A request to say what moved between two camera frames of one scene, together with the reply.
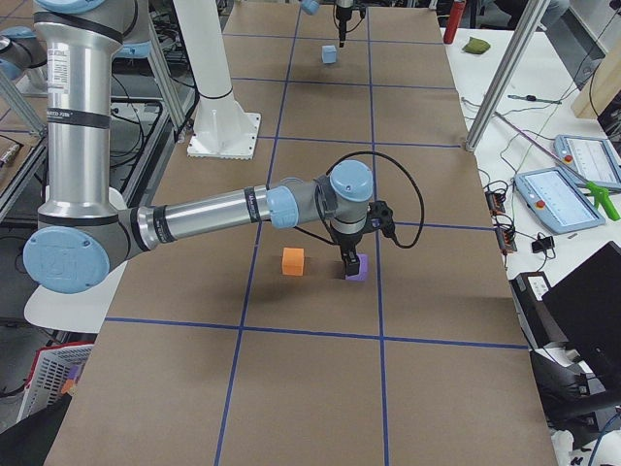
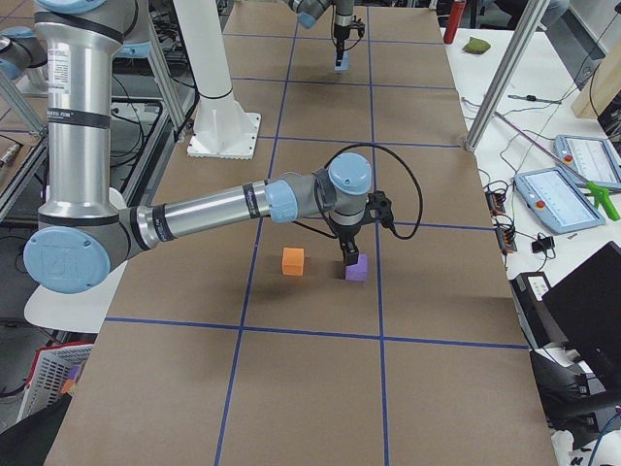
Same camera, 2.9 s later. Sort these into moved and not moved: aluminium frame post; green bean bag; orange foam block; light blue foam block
Moved: light blue foam block
Not moved: green bean bag; aluminium frame post; orange foam block
